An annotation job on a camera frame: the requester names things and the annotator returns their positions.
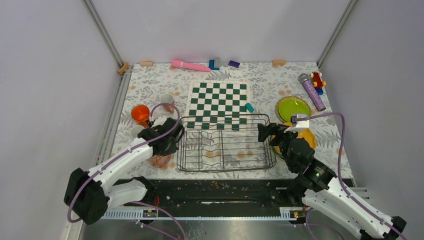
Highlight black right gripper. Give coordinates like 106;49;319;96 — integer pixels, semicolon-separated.
256;122;301;171

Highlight pink mug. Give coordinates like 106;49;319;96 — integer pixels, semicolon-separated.
130;125;145;139

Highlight metal wire dish rack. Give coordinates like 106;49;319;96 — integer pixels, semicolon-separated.
176;113;277;173

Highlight orange dotted plate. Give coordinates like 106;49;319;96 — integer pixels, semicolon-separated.
273;128;317;159

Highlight orange mug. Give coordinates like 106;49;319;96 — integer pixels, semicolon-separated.
131;104;153;128

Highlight blue grey mug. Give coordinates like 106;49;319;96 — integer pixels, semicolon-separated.
160;93;175;113

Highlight blue white patterned bowl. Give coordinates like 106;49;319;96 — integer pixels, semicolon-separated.
147;155;174;170

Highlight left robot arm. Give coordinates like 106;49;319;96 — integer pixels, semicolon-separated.
64;116;184;225

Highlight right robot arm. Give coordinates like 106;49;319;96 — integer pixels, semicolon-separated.
257;123;407;240

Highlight teal rectangular block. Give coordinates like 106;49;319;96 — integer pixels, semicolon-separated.
245;103;255;113

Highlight round woven yellow mat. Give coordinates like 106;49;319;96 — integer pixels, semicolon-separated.
275;96;313;126

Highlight floral tablecloth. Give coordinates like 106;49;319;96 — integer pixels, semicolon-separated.
109;62;353;179

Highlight green white chessboard mat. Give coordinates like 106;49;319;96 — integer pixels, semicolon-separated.
182;80;251;132

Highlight purple glitter microphone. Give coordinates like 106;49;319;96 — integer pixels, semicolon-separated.
298;73;326;112

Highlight wooden block back right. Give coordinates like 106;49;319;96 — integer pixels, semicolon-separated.
272;59;287;68

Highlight purple lego brick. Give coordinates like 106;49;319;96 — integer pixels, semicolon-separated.
228;60;240;68

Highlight pink cylindrical toy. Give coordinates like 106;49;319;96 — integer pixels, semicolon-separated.
171;59;211;72

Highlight wooden block back left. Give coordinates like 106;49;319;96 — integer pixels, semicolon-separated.
139;61;154;67

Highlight blue grey lego bricks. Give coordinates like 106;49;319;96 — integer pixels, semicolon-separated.
208;57;221;71

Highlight wooden corner block left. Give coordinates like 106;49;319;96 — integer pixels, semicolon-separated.
117;62;129;75

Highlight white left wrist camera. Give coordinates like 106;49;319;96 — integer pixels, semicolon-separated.
152;115;168;127

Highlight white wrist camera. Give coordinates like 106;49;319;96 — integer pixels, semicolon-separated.
288;113;310;132
152;115;168;127

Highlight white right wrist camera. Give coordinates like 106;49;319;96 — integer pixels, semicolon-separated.
288;113;310;132

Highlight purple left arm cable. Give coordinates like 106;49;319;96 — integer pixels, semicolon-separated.
67;102;188;240

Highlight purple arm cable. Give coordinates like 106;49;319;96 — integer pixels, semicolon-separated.
67;102;188;240
296;111;408;240

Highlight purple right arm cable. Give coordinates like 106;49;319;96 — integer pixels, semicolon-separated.
296;111;408;240

